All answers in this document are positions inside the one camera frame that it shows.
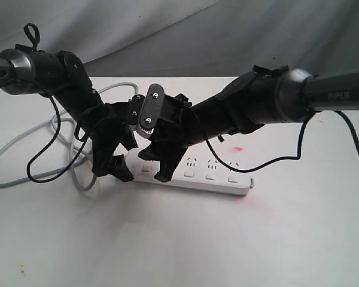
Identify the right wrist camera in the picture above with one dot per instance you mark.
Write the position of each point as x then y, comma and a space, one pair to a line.
150, 111

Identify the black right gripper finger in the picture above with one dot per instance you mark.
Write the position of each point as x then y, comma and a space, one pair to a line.
166, 170
150, 153

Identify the grey backdrop cloth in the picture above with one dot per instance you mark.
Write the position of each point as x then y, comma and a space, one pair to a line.
190, 38

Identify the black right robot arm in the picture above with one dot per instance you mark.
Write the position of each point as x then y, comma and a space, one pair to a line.
257, 98

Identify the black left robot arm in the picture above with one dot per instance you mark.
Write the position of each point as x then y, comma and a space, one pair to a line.
62, 78

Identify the white five-outlet power strip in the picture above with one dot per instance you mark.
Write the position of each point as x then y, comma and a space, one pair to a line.
196, 171

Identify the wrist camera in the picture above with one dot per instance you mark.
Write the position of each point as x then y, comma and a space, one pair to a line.
150, 111
133, 110

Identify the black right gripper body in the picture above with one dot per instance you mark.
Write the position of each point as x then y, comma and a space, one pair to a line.
168, 128

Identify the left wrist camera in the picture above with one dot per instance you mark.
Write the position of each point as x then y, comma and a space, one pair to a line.
133, 110

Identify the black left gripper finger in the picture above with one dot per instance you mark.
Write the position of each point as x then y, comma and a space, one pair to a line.
101, 158
118, 168

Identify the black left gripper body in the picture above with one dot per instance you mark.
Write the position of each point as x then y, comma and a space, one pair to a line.
106, 125

